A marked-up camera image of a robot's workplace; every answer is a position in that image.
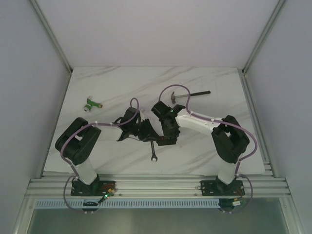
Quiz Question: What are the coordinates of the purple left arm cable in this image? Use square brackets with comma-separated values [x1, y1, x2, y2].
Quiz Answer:
[59, 97, 140, 215]

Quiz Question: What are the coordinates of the green white connector plug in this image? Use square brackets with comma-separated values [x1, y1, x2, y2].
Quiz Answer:
[83, 96, 103, 112]

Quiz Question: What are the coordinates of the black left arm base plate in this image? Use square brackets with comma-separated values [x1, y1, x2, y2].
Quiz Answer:
[71, 180, 116, 196]

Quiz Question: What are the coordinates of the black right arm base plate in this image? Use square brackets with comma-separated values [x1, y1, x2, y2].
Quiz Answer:
[199, 178, 245, 196]

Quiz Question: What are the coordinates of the silver open-end wrench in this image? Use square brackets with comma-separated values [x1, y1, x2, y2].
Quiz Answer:
[150, 141, 158, 162]

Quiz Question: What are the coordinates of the black fuse box base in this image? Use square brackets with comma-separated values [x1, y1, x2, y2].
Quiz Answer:
[156, 136, 177, 146]

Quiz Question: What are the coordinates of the white slotted cable duct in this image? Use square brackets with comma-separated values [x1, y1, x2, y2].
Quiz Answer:
[35, 197, 221, 210]

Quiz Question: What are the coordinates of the aluminium rail frame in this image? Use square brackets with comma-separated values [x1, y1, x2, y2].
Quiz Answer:
[14, 0, 312, 234]

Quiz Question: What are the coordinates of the claw hammer black handle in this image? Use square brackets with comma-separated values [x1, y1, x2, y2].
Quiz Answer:
[170, 90, 211, 105]

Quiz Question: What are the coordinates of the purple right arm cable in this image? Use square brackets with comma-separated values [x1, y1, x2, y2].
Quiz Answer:
[158, 84, 258, 215]

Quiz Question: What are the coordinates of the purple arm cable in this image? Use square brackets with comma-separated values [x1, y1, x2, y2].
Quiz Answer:
[158, 84, 258, 215]
[59, 97, 140, 215]

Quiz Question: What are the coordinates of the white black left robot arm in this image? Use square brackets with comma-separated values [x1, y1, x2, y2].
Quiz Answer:
[55, 107, 160, 196]

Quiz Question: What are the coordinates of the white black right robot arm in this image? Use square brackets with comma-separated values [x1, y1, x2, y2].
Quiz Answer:
[151, 101, 250, 195]

